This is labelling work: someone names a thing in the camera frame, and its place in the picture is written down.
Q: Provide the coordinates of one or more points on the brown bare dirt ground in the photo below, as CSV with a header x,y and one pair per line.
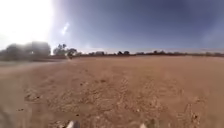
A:
x,y
126,86

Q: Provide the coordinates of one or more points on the row of distant trees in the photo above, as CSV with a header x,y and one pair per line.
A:
x,y
156,53

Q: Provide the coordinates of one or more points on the robot's own part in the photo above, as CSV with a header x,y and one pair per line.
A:
x,y
143,126
71,124

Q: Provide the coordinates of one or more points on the clump of hazy trees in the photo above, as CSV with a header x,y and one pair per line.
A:
x,y
30,50

